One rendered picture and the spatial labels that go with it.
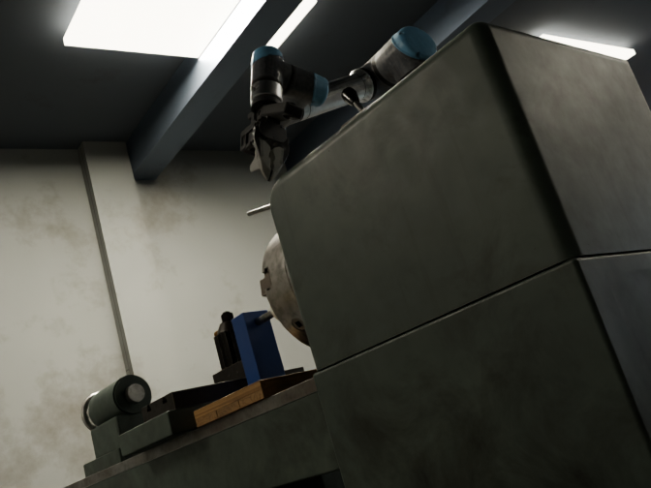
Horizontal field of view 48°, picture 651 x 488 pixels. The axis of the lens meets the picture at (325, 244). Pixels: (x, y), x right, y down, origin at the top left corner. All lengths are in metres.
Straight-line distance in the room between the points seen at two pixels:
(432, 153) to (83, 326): 3.82
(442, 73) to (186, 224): 4.26
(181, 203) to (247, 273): 0.69
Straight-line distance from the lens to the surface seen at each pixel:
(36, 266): 4.86
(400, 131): 1.23
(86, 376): 4.73
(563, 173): 1.12
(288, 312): 1.58
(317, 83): 1.81
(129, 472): 2.28
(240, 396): 1.70
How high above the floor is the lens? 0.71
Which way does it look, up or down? 15 degrees up
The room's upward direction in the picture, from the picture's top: 17 degrees counter-clockwise
